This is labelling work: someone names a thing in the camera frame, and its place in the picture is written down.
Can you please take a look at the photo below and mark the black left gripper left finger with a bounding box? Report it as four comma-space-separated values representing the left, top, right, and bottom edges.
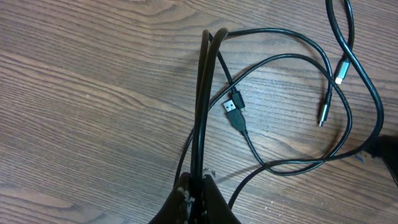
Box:
149, 172, 195, 224

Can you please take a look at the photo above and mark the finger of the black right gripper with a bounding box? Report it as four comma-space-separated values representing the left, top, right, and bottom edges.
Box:
365, 136, 397, 184

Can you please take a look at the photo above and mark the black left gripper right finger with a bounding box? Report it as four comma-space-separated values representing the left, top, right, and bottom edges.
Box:
202, 174, 241, 224

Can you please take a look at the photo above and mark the short black USB cable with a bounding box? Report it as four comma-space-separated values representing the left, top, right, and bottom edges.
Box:
173, 53, 353, 210

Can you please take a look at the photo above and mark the long black braided cable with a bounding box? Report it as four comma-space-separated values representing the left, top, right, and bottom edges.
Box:
264, 0, 385, 167

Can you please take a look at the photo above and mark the black USB-A cable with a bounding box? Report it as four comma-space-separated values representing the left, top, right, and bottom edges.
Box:
189, 27, 334, 224

